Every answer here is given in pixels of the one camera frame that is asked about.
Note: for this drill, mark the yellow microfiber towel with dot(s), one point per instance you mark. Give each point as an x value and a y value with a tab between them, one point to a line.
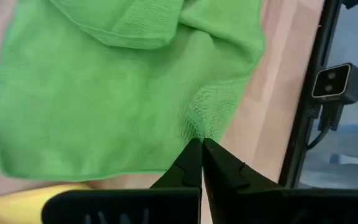
11	208

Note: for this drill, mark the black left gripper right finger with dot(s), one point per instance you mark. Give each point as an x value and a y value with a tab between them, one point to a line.
259	205

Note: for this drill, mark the green microfiber towel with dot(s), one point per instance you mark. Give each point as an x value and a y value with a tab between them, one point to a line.
89	109

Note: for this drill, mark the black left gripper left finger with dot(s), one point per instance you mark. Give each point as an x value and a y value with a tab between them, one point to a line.
154	205

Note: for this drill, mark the black table-level camera box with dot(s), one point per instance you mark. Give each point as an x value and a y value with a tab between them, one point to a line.
337	82

